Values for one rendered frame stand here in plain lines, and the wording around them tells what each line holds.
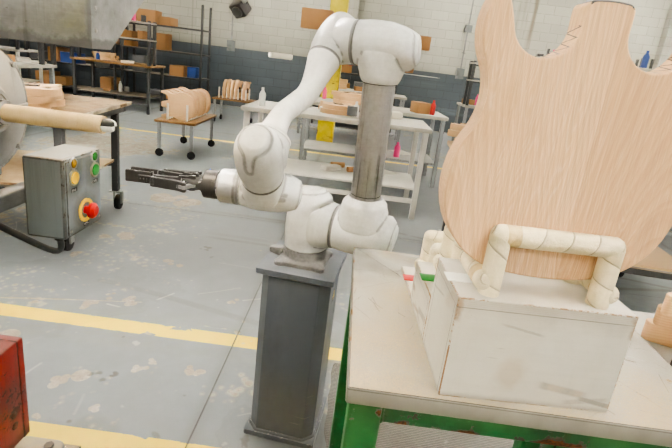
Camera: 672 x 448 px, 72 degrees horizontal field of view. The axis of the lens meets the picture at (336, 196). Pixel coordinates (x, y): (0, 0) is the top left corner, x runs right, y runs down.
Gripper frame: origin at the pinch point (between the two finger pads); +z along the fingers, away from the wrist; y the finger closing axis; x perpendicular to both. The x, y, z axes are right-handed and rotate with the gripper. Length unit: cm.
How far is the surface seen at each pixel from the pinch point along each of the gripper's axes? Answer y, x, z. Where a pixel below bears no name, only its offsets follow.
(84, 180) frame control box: -4.9, -1.9, 12.3
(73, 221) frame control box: -10.1, -10.9, 12.3
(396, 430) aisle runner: 43, -107, -86
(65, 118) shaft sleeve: -33.3, 18.5, -1.5
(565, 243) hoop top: -50, 13, -85
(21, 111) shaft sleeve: -33.2, 18.8, 6.5
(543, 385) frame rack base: -51, -10, -87
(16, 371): -14, -54, 27
